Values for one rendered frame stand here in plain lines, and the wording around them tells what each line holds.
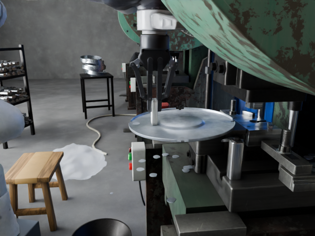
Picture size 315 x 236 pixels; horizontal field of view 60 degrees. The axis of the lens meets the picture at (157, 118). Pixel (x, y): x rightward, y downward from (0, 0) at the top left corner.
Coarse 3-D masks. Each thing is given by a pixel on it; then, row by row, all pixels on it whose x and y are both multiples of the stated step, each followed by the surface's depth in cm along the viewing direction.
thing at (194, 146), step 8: (240, 128) 72; (224, 136) 74; (192, 144) 78; (200, 144) 73; (208, 144) 73; (216, 144) 74; (224, 144) 74; (192, 152) 79; (200, 152) 74; (208, 152) 74; (216, 152) 74; (192, 160) 76; (200, 160) 75; (200, 168) 75
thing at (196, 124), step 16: (144, 112) 85; (160, 112) 87; (176, 112) 86; (192, 112) 85; (208, 112) 84; (144, 128) 72; (160, 128) 72; (176, 128) 70; (192, 128) 70; (208, 128) 70; (224, 128) 70
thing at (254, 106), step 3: (246, 102) 78; (246, 105) 78; (249, 105) 76; (252, 105) 76; (255, 105) 75; (258, 105) 75; (261, 105) 75; (249, 108) 76; (252, 108) 76; (255, 108) 75; (258, 108) 75; (261, 108) 75
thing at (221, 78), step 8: (216, 56) 75; (216, 64) 75; (224, 64) 69; (216, 72) 75; (224, 72) 69; (232, 72) 69; (240, 72) 67; (216, 80) 76; (224, 80) 70; (232, 80) 69; (240, 80) 67; (248, 80) 67; (256, 80) 67; (264, 80) 68
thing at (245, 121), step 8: (240, 120) 79; (248, 120) 79; (256, 120) 80; (264, 120) 80; (248, 128) 72; (256, 128) 72; (264, 128) 72; (280, 128) 72; (240, 136) 76; (248, 136) 71; (256, 136) 72; (264, 136) 72; (272, 136) 72; (280, 136) 73; (248, 144) 72; (256, 144) 72
